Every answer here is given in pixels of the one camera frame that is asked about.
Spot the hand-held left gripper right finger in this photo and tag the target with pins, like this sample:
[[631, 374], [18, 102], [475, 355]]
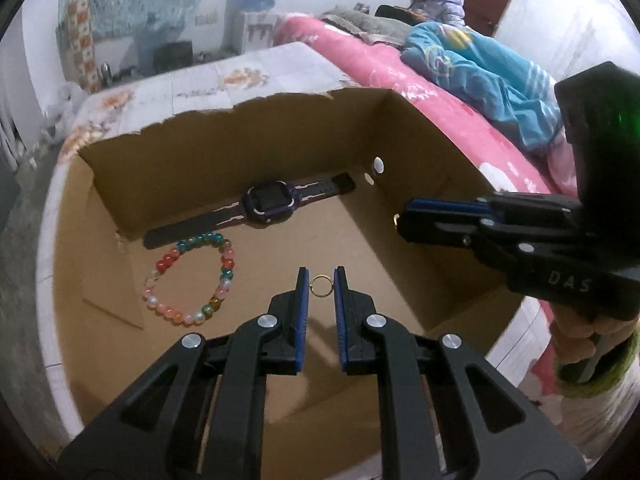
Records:
[[341, 320]]

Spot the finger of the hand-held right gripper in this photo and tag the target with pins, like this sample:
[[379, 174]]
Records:
[[500, 245], [525, 210]]

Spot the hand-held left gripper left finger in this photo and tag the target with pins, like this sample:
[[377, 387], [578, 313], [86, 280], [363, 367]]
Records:
[[300, 320]]

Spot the brown cardboard box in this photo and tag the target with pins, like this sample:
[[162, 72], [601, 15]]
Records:
[[175, 170]]

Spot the person's right hand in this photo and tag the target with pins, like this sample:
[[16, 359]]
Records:
[[572, 337]]

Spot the blue patterned quilt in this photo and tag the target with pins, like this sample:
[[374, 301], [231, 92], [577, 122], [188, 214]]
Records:
[[475, 75]]

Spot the grey patterned pillow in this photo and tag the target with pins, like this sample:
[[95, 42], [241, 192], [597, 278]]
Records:
[[370, 25]]

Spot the black box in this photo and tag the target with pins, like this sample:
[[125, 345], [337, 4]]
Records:
[[172, 57]]

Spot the white water dispenser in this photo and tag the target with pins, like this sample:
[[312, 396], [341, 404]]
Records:
[[255, 30]]

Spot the metal flask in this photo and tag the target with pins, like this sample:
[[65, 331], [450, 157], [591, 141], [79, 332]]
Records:
[[106, 75]]

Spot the white plastic bags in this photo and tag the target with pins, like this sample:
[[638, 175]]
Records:
[[62, 107]]

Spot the hanging blue floral cloth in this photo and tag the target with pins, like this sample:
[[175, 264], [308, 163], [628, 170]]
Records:
[[125, 0]]

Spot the white wall socket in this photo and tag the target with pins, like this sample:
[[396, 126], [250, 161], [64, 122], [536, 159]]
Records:
[[206, 19]]

